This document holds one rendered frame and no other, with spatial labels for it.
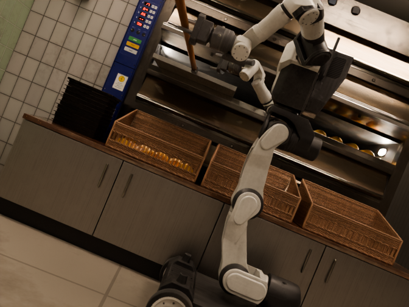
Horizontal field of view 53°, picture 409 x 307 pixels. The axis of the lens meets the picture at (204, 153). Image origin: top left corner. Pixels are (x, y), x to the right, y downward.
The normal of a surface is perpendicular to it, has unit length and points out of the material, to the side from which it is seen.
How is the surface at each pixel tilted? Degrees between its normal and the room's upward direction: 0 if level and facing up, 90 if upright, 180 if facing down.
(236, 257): 90
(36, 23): 90
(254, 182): 90
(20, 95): 90
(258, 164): 114
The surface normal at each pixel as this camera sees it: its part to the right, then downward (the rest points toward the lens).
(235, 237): -0.22, 0.36
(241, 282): -0.01, 0.00
